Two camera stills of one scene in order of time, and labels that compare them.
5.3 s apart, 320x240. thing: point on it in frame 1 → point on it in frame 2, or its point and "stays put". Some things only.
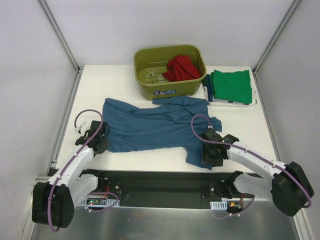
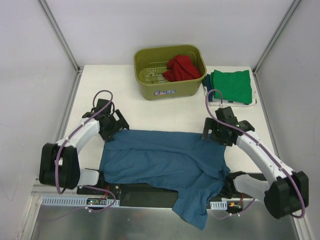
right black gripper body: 208,158 → 211,132
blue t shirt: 172,123 → 194,167
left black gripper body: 101,144 → 116,126
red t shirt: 180,68 stays put
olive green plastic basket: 169,70 stays put
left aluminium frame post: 64,43 stays put
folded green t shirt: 234,86 stays put
